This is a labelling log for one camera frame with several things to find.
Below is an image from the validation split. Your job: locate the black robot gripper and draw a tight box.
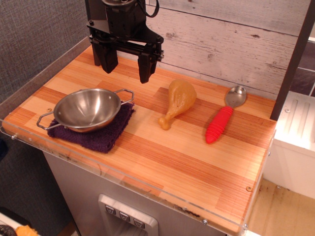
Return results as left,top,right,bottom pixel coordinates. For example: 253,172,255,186
90,0,164,84

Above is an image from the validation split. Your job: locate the small steel two-handled pan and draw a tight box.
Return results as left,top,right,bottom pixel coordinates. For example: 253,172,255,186
36,88,134,133

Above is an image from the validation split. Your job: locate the tan toy chicken leg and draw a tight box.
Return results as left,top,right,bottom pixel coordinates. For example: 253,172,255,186
158,79,197,130

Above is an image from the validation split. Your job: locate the purple folded cloth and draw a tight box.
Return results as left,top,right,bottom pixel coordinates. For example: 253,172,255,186
47,103,135,153

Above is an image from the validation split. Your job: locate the clear acrylic table guard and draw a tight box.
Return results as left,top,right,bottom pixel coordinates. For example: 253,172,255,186
1,40,276,236

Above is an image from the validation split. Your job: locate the grey toy fridge cabinet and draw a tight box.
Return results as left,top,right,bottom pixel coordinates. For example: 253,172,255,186
44,153,223,236

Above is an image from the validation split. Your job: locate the silver dispenser button panel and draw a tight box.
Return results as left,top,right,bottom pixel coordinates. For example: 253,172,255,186
98,194,159,236

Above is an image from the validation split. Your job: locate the white toy sink unit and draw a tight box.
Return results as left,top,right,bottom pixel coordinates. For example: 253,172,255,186
263,92,315,198

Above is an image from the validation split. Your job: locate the orange object bottom left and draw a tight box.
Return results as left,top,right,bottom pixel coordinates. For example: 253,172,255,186
15,225,39,236

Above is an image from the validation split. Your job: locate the red-handled metal spoon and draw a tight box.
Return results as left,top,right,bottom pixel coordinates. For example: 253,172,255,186
205,86,247,144

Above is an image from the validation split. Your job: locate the dark right shelf post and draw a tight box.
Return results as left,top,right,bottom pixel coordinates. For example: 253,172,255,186
270,0,315,121

